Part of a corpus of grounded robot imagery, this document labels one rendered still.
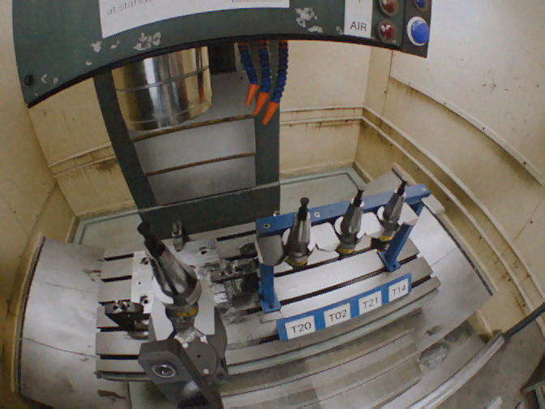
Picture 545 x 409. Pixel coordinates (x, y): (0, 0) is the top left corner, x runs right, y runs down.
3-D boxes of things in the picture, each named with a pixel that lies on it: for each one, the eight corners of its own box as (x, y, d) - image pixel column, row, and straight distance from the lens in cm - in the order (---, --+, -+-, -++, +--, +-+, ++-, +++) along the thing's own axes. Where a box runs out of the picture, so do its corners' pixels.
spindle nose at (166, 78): (208, 91, 52) (202, 36, 51) (221, 117, 37) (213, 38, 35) (132, 109, 53) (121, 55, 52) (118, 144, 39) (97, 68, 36)
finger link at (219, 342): (195, 309, 35) (190, 368, 33) (192, 304, 34) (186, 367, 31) (229, 311, 34) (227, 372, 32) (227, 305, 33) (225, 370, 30)
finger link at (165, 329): (156, 304, 43) (174, 355, 39) (142, 286, 38) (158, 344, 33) (173, 298, 42) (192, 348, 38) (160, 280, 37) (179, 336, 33)
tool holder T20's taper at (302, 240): (304, 227, 50) (308, 203, 45) (315, 244, 47) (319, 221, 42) (284, 234, 48) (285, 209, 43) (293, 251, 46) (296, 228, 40)
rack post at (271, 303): (281, 309, 75) (284, 250, 49) (263, 313, 75) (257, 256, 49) (272, 281, 79) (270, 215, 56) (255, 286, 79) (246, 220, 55)
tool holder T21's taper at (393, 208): (394, 208, 60) (403, 185, 56) (402, 221, 57) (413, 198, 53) (379, 209, 58) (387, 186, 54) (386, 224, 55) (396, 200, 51)
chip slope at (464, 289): (463, 320, 135) (495, 293, 117) (338, 393, 100) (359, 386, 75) (381, 200, 160) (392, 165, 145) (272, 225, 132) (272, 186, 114)
